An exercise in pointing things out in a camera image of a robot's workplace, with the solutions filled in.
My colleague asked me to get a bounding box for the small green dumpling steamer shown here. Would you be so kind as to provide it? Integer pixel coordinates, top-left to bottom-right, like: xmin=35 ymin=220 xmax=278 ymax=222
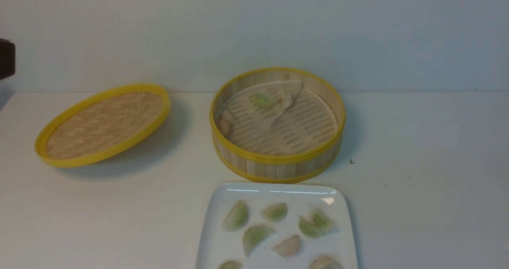
xmin=309 ymin=208 xmax=338 ymax=235

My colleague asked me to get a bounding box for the white dumpling steamer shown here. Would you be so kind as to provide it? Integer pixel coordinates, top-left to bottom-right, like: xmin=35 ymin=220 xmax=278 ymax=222
xmin=308 ymin=256 xmax=344 ymax=269
xmin=277 ymin=88 xmax=294 ymax=110
xmin=220 ymin=110 xmax=239 ymax=125

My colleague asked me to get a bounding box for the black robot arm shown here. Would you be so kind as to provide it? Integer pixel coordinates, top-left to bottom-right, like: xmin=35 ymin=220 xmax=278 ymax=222
xmin=0 ymin=38 xmax=16 ymax=80

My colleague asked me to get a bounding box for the green dumpling plate left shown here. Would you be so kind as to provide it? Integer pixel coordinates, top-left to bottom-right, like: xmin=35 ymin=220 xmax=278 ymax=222
xmin=221 ymin=200 xmax=249 ymax=232

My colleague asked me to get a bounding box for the white square plate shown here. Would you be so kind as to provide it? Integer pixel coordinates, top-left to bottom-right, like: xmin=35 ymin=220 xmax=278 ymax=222
xmin=194 ymin=183 xmax=359 ymax=269

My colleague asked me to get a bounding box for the green dumpling plate centre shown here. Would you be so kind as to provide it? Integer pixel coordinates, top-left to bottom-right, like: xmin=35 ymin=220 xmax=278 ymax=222
xmin=242 ymin=225 xmax=275 ymax=257

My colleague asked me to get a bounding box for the green dumpling plate right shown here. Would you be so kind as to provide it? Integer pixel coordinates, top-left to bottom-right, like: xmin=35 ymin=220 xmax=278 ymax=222
xmin=298 ymin=216 xmax=323 ymax=239

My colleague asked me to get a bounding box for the pink white dumpling plate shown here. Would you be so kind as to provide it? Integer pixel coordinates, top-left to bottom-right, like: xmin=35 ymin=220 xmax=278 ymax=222
xmin=272 ymin=234 xmax=302 ymax=258

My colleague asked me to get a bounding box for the green dumpling plate bottom edge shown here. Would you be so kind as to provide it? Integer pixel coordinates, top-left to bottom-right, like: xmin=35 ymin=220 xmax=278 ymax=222
xmin=218 ymin=260 xmax=243 ymax=269

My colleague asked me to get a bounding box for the green dumpling on liner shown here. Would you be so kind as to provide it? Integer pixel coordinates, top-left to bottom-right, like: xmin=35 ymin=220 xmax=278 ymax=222
xmin=252 ymin=93 xmax=278 ymax=108

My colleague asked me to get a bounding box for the pinkish dumpling steamer left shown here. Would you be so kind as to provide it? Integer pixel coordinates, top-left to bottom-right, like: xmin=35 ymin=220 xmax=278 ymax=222
xmin=217 ymin=119 xmax=231 ymax=137

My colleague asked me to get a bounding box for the yellow rimmed bamboo steamer basket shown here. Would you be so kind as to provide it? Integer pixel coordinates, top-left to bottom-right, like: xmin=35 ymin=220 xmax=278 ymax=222
xmin=209 ymin=67 xmax=346 ymax=183

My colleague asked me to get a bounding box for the yellow rimmed bamboo steamer lid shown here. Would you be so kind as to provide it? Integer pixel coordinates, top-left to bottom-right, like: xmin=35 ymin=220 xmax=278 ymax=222
xmin=34 ymin=84 xmax=171 ymax=168

